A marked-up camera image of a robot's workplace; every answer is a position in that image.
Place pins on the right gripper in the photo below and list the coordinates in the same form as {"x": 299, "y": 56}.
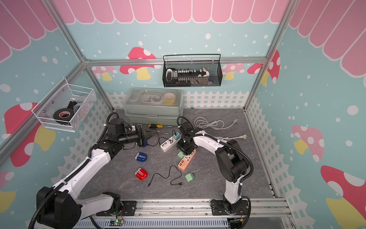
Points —
{"x": 186, "y": 152}

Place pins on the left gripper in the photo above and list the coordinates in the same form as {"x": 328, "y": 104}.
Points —
{"x": 142, "y": 137}

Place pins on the teal USB charger adapter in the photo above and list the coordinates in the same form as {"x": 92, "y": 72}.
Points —
{"x": 176, "y": 136}

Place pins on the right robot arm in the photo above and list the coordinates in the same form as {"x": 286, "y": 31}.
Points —
{"x": 234, "y": 165}

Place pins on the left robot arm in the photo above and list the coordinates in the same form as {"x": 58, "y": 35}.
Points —
{"x": 59, "y": 206}

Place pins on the yellow black screwdriver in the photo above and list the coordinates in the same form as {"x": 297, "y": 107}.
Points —
{"x": 155, "y": 126}

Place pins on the green adapter beside orange strip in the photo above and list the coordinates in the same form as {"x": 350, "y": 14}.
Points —
{"x": 180, "y": 155}

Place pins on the orange power strip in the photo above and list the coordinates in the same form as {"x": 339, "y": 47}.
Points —
{"x": 183, "y": 164}

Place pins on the white power strip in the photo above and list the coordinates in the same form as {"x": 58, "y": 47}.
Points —
{"x": 168, "y": 144}

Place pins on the green translucent storage box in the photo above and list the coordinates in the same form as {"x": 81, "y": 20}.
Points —
{"x": 154, "y": 106}

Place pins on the green adapter front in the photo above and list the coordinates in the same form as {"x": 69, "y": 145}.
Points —
{"x": 189, "y": 177}

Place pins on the black tape roll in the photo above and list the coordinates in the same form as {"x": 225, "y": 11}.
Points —
{"x": 63, "y": 116}

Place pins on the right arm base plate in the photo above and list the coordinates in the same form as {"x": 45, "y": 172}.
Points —
{"x": 224, "y": 208}

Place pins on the black wire mesh basket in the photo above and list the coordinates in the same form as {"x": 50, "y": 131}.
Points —
{"x": 192, "y": 70}

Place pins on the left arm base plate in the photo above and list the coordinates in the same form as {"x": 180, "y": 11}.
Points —
{"x": 125, "y": 208}

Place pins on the white wire basket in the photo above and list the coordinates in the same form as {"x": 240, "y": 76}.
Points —
{"x": 65, "y": 95}

